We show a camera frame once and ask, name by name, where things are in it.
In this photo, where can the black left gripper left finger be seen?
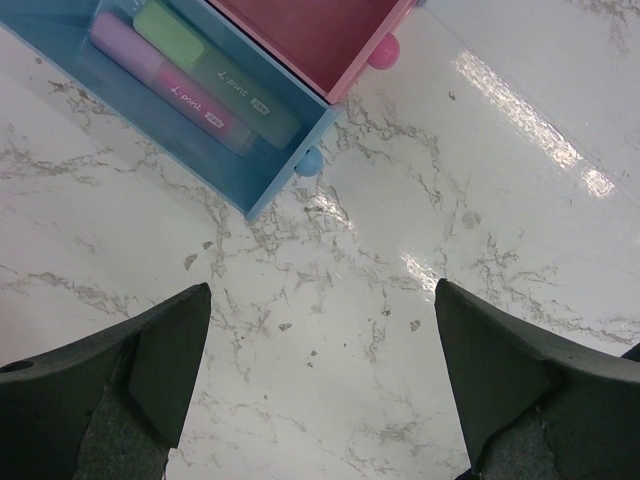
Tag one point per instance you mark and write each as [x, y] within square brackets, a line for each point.
[111, 405]

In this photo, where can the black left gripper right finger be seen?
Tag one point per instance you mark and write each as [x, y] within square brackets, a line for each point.
[533, 404]

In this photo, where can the pink plastic bin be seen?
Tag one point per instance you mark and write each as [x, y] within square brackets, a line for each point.
[326, 43]

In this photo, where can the pink highlighter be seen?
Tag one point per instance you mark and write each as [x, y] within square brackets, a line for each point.
[120, 42]

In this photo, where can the blue plastic bin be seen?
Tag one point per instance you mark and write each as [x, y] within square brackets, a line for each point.
[60, 31]

